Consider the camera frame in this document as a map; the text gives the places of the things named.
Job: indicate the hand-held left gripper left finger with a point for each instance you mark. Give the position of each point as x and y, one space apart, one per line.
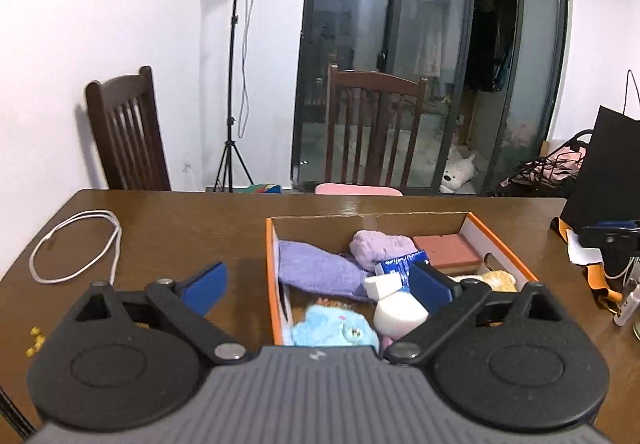
205 289

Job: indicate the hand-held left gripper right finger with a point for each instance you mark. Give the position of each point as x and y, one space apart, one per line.
430 289

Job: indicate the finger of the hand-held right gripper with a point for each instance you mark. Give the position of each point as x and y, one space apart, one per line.
617 225
607 239

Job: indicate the white round sponge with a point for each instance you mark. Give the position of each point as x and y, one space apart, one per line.
400 314

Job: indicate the blue tissue packet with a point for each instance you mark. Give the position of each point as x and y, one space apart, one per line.
395 265

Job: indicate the white triangular sponge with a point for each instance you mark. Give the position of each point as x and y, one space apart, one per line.
382 285

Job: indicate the purple knitted cloth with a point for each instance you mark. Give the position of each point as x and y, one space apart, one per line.
380 246

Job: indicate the red cardboard box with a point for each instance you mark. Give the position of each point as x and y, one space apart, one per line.
272 284

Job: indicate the yellow plush toy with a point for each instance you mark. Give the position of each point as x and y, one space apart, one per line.
500 280

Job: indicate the purple fabric pouch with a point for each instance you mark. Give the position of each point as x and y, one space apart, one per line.
320 271

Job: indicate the blue plush toy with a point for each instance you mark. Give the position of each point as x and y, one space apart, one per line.
325 331

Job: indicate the white paper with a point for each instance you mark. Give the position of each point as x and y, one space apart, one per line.
582 249

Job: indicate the black paper bag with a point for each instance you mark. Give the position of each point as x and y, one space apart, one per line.
610 163

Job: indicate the folded black stroller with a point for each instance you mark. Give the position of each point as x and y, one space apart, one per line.
550 168

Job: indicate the colourful floor item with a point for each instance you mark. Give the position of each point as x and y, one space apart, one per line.
260 189

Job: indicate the white plush dog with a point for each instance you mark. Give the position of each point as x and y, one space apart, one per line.
457 173

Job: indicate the pink seat cushion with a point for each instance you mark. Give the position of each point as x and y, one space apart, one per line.
357 190

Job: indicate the small yellow crumbs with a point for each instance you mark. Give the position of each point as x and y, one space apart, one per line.
36 334

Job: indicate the dark wooden chair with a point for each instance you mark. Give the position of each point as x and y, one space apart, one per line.
375 88
127 123

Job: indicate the dark wooden chair back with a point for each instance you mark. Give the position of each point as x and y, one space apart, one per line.
375 88

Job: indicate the hanging clothes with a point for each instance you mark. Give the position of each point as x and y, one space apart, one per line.
487 33

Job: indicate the sliding glass door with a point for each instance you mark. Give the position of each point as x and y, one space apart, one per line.
350 48

